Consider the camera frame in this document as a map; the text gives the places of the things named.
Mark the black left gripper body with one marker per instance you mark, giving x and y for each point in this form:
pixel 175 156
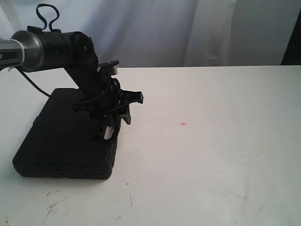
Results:
pixel 110 102

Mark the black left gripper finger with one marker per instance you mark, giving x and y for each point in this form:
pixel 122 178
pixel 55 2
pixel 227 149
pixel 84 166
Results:
pixel 107 131
pixel 125 114

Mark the black plastic carrying case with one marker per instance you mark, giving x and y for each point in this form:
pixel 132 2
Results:
pixel 63 143

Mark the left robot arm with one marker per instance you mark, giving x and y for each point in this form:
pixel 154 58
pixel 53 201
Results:
pixel 36 50

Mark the white backdrop curtain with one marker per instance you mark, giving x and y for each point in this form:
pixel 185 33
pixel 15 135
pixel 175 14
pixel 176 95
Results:
pixel 171 33

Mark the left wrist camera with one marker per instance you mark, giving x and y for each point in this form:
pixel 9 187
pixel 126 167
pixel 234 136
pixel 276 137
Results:
pixel 109 67

